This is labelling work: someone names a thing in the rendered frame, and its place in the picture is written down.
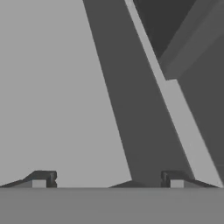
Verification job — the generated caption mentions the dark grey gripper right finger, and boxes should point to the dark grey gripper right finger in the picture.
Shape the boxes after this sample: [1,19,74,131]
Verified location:
[160,170,221,188]

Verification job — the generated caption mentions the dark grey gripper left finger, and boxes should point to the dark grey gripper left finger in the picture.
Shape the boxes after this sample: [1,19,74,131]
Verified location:
[0,170,59,188]

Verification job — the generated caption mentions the grey fridge door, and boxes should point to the grey fridge door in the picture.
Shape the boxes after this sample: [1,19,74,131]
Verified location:
[0,0,224,188]

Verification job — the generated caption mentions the grey fridge shelf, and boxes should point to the grey fridge shelf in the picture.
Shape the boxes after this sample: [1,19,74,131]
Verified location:
[158,0,224,81]

